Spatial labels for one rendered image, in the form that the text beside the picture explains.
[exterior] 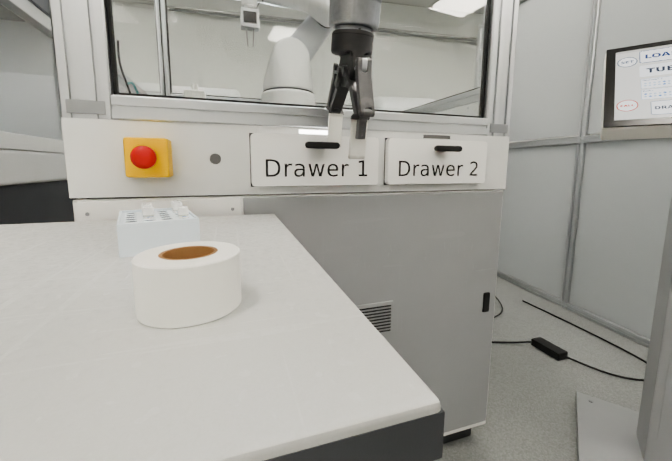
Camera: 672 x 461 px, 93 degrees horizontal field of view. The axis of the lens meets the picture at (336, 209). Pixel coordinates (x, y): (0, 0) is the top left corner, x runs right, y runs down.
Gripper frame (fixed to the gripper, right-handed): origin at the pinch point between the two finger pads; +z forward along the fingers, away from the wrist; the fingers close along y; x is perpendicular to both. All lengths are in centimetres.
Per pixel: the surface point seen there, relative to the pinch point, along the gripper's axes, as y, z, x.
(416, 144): 8.3, 0.3, -21.5
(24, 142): 66, 11, 83
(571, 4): 106, -71, -174
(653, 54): 3, -26, -86
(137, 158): 2.1, 3.2, 36.7
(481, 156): 7.8, 2.8, -41.2
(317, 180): 6.6, 8.6, 3.3
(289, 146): 8.1, 1.4, 9.5
